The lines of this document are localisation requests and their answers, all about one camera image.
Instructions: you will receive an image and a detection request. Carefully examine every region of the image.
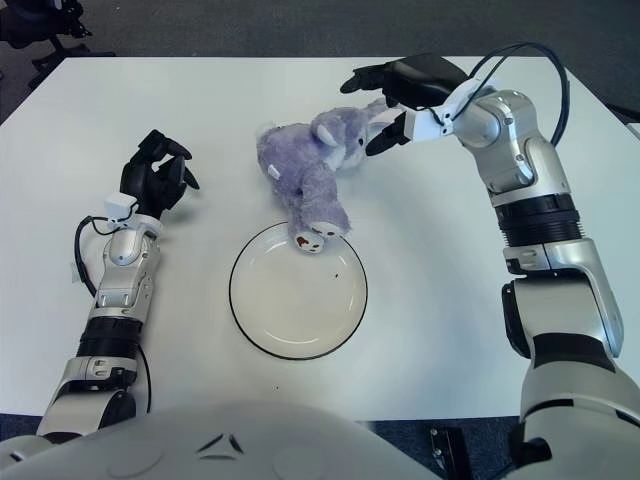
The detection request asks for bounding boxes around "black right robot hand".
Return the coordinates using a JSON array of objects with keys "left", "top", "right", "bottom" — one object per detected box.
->
[{"left": 339, "top": 53, "right": 469, "bottom": 157}]

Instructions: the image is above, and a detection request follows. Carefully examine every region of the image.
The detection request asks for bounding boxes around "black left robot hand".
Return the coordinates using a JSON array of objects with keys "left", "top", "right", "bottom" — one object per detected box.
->
[{"left": 119, "top": 129, "right": 201, "bottom": 221}]

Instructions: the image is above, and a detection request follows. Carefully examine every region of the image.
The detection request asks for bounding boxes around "purple plush bunny doll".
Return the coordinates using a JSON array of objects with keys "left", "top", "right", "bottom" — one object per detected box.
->
[{"left": 254, "top": 97, "right": 401, "bottom": 256}]

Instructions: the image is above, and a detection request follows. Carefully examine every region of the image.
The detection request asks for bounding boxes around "white plate with black rim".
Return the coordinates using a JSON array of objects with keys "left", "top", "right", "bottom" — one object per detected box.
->
[{"left": 228, "top": 222, "right": 370, "bottom": 360}]

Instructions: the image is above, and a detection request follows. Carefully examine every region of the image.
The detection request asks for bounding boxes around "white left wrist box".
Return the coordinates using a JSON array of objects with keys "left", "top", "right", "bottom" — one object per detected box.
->
[{"left": 104, "top": 194, "right": 137, "bottom": 224}]

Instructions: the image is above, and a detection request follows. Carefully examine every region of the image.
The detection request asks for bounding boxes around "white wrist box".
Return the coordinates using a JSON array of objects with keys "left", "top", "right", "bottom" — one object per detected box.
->
[
  {"left": 104, "top": 194, "right": 137, "bottom": 224},
  {"left": 403, "top": 102, "right": 457, "bottom": 144}
]

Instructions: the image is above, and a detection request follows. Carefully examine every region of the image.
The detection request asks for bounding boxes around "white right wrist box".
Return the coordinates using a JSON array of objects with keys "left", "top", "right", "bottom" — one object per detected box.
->
[{"left": 403, "top": 102, "right": 457, "bottom": 144}]

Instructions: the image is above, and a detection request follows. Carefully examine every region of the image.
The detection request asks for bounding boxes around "black office chair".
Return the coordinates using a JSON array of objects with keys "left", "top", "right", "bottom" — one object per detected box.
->
[{"left": 0, "top": 0, "right": 116, "bottom": 76}]

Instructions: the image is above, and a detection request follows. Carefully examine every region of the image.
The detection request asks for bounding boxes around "grey robot torso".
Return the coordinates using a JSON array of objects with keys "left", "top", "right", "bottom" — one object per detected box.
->
[{"left": 0, "top": 397, "right": 441, "bottom": 480}]

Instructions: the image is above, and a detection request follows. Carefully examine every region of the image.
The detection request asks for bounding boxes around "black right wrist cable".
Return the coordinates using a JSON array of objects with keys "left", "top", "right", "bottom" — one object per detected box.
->
[{"left": 469, "top": 42, "right": 571, "bottom": 146}]

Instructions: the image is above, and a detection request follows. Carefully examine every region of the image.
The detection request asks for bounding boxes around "thin black elbow cable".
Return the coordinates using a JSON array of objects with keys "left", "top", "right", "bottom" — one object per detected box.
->
[{"left": 135, "top": 344, "right": 153, "bottom": 416}]

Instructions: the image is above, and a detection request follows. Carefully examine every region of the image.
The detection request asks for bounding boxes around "black bracket under table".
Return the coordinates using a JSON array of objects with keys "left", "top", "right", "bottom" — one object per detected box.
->
[{"left": 428, "top": 425, "right": 474, "bottom": 480}]

